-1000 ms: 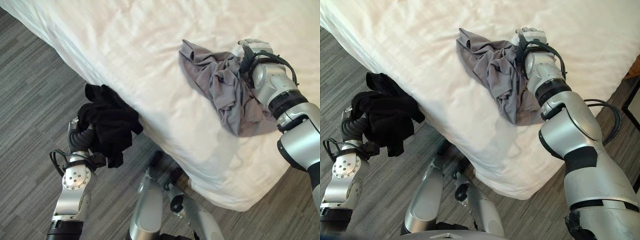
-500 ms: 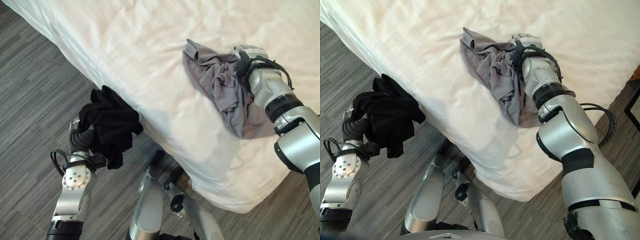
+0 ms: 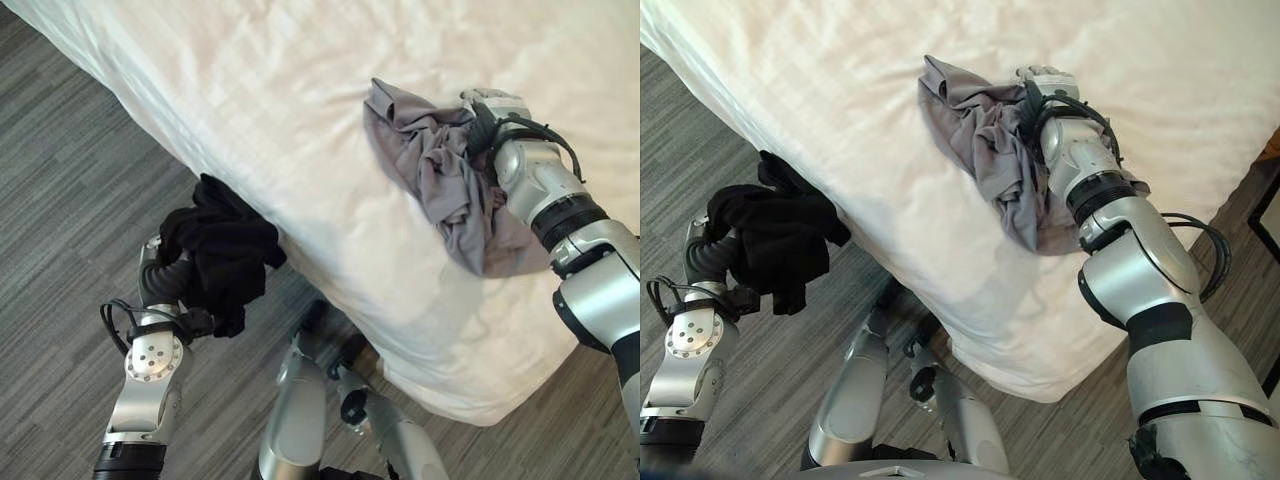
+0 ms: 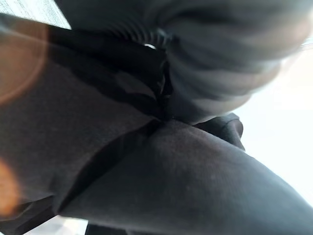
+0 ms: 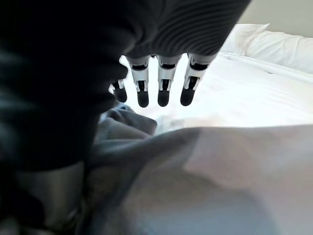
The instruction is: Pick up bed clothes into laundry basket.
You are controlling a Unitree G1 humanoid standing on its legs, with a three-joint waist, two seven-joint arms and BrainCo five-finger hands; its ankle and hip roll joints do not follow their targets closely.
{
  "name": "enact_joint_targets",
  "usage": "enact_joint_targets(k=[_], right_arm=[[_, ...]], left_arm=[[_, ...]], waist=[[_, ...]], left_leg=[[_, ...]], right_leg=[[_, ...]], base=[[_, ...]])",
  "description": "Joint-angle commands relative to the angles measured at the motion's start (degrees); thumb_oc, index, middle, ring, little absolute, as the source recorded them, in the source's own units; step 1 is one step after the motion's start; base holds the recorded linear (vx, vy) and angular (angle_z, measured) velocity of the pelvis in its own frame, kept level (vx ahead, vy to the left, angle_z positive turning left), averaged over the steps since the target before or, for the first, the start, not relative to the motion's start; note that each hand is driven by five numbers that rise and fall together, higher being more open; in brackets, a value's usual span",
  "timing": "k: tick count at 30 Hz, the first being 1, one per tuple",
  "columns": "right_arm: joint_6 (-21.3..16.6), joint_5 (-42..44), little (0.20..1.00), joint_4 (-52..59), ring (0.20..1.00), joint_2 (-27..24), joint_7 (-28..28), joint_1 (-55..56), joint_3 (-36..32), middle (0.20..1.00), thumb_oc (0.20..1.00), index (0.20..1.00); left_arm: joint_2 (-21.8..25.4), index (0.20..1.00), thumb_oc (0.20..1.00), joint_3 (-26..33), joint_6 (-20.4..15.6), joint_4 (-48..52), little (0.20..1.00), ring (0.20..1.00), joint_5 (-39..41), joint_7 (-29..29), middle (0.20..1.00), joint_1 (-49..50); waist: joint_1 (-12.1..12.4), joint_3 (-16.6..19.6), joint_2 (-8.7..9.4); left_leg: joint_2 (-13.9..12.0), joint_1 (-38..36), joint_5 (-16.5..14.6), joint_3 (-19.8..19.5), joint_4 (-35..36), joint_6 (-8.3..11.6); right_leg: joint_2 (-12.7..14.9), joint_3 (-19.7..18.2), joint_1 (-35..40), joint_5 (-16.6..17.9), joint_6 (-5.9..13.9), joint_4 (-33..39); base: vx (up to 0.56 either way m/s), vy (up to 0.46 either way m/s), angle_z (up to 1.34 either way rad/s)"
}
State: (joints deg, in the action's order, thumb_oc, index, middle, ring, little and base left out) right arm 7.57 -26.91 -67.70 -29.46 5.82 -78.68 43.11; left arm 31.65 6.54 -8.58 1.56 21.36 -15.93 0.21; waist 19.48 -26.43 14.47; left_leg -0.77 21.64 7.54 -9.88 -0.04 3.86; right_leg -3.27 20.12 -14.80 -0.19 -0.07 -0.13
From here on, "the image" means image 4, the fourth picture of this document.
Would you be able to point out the dark grey garment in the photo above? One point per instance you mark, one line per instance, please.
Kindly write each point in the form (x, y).
(151, 171)

